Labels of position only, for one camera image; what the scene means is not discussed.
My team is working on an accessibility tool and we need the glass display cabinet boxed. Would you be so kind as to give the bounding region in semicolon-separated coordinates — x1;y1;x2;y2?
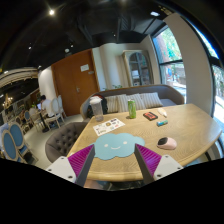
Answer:
122;50;153;86

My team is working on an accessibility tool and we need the striped cushion middle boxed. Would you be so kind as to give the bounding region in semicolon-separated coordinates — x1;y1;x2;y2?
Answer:
117;94;146;113

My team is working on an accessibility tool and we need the black and red box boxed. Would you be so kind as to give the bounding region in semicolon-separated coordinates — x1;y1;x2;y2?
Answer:
143;112;158;121

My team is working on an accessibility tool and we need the black backpack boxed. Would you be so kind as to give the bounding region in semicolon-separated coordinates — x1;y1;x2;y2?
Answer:
87;95;108;118

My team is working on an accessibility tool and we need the blue oval back chair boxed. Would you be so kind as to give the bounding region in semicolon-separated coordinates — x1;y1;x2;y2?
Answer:
0;123;33;163

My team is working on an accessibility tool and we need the striped cushion right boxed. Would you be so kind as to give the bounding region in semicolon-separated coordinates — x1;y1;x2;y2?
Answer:
141;92;162;108

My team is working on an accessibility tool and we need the white cream object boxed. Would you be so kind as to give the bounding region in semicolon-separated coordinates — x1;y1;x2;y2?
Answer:
157;108;167;117

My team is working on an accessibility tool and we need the grey tufted armchair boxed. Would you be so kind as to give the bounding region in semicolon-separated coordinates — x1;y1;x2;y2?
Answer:
45;122;87;163

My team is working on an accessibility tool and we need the pink and black mouse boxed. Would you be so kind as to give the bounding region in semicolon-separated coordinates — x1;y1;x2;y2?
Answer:
157;137;177;150

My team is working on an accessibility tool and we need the small teal object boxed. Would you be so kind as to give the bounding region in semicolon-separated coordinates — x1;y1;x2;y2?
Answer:
157;120;168;127

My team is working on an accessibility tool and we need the seated person in white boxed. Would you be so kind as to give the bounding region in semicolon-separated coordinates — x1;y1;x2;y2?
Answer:
40;95;54;118

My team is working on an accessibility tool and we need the beige curved sofa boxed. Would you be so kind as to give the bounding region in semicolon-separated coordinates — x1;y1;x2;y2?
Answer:
80;84;184;120

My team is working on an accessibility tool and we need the wooden door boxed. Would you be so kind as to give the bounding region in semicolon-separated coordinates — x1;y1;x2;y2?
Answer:
51;49;99;116

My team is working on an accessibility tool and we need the striped cushion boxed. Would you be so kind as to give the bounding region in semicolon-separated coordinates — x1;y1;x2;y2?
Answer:
141;92;162;108
106;96;118;113
117;94;146;113

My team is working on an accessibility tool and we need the striped cushion left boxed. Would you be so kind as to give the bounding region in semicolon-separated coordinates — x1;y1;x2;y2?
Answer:
106;96;118;113

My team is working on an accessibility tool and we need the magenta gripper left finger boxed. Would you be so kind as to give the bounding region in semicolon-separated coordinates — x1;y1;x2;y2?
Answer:
47;145;95;187

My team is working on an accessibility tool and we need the clear plastic tumbler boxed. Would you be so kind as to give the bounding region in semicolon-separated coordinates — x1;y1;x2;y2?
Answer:
90;96;103;122

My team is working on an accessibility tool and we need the white sticker sheet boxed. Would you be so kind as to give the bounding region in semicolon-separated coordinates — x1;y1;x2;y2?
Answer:
93;118;124;136

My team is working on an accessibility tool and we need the green drink can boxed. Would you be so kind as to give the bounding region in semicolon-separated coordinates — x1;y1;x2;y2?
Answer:
128;99;136;119

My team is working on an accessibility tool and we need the white dining chair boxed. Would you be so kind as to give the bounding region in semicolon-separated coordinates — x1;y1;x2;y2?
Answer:
45;98;64;125

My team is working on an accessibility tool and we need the blue cloud mouse pad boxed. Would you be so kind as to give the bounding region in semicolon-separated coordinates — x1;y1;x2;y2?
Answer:
94;133;145;160

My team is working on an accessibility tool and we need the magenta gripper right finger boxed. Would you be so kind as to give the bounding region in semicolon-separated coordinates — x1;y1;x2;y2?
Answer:
134;144;182;184

